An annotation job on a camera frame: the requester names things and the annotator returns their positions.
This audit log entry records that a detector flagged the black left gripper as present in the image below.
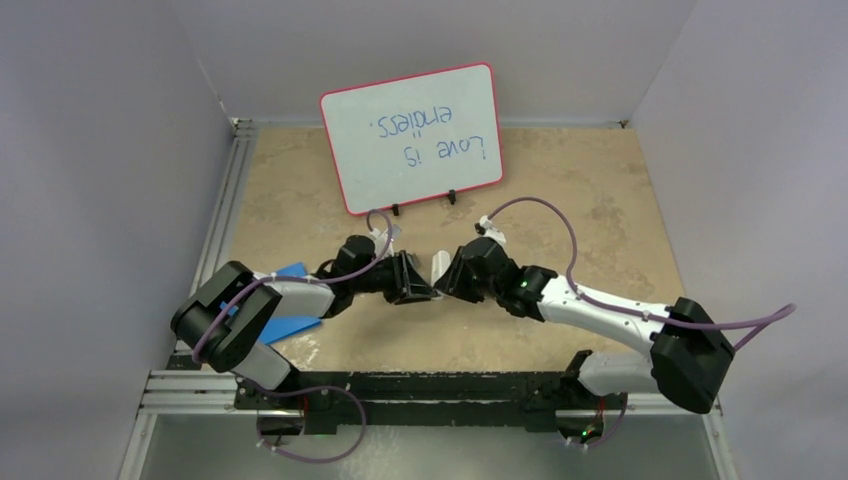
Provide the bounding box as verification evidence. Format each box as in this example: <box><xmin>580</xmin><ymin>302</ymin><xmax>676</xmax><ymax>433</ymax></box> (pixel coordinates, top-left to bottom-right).
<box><xmin>351</xmin><ymin>250</ymin><xmax>436</xmax><ymax>304</ymax></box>

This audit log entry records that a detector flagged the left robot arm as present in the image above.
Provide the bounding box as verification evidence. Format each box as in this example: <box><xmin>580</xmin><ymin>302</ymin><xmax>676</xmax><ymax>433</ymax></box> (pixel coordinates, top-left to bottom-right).
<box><xmin>170</xmin><ymin>235</ymin><xmax>438</xmax><ymax>409</ymax></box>

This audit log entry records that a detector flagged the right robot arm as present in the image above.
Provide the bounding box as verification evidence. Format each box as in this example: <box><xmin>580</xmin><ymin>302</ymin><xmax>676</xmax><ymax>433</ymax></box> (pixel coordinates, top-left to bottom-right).
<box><xmin>431</xmin><ymin>237</ymin><xmax>736</xmax><ymax>414</ymax></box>

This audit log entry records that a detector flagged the blue plastic sheet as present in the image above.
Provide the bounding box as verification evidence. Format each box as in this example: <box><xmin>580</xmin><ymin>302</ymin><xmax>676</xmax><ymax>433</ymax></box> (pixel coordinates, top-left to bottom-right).
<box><xmin>255</xmin><ymin>262</ymin><xmax>321</xmax><ymax>345</ymax></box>

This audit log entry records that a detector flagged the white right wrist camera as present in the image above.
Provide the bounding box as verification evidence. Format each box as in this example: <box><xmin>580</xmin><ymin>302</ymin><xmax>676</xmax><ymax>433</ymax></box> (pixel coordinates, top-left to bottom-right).
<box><xmin>474</xmin><ymin>215</ymin><xmax>507</xmax><ymax>247</ymax></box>

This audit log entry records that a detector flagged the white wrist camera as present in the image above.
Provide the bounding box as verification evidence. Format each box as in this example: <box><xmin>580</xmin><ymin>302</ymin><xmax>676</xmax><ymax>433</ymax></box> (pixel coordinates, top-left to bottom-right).
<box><xmin>369</xmin><ymin>225</ymin><xmax>402</xmax><ymax>259</ymax></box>
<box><xmin>474</xmin><ymin>215</ymin><xmax>507</xmax><ymax>247</ymax></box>

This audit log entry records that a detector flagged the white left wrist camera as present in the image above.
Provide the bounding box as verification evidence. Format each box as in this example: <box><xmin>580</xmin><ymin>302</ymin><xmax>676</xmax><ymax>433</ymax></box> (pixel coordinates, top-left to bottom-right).
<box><xmin>369</xmin><ymin>225</ymin><xmax>402</xmax><ymax>259</ymax></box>

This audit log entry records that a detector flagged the white board with pink frame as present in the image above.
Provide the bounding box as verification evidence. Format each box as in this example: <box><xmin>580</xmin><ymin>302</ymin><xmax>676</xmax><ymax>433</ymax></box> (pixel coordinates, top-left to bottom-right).
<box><xmin>319</xmin><ymin>62</ymin><xmax>504</xmax><ymax>215</ymax></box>

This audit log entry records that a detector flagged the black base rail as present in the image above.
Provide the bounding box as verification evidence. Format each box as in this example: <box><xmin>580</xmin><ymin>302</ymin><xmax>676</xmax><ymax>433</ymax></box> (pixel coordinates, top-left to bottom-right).
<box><xmin>234</xmin><ymin>371</ymin><xmax>624</xmax><ymax>435</ymax></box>

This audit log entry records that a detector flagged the aluminium frame rail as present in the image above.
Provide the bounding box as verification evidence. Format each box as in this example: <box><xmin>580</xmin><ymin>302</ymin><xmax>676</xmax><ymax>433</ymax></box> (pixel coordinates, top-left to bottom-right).
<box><xmin>125</xmin><ymin>127</ymin><xmax>736</xmax><ymax>479</ymax></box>

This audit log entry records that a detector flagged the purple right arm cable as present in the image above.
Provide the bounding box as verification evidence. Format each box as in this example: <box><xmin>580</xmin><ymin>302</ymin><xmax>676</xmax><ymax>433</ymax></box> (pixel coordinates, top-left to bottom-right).
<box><xmin>474</xmin><ymin>196</ymin><xmax>798</xmax><ymax>452</ymax></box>

